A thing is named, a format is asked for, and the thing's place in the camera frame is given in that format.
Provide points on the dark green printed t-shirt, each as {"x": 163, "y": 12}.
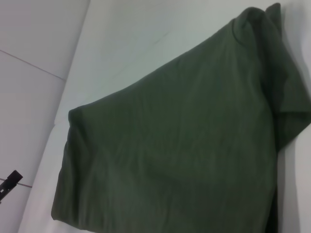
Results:
{"x": 182, "y": 133}

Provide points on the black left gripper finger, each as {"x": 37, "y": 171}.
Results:
{"x": 9, "y": 183}

